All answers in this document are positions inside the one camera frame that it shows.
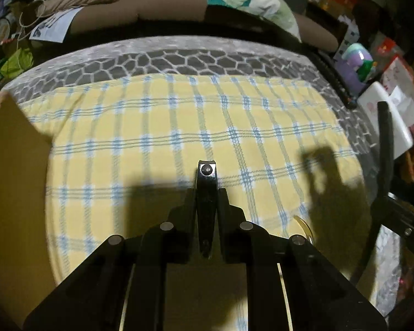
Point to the brown sofa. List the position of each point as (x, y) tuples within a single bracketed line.
[(165, 10)]

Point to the purple green bottle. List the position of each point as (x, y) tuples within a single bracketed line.
[(357, 65)]

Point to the red and white package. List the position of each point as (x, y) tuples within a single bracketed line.
[(405, 86)]

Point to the white printed paper sheet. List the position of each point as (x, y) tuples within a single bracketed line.
[(57, 24)]

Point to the brown cardboard box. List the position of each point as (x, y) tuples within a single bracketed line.
[(13, 179)]

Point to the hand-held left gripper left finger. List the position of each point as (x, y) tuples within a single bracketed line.
[(189, 213)]

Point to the yellow plaid cloth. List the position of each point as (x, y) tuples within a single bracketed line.
[(158, 127)]

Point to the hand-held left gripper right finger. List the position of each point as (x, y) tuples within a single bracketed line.
[(223, 213)]

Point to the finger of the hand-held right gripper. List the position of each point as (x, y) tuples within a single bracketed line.
[(386, 144)]

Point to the white box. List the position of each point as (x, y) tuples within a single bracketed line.
[(386, 117)]

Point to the yellow green bag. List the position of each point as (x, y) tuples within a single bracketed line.
[(17, 63)]

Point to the floral pillow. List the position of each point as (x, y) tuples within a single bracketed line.
[(255, 0)]

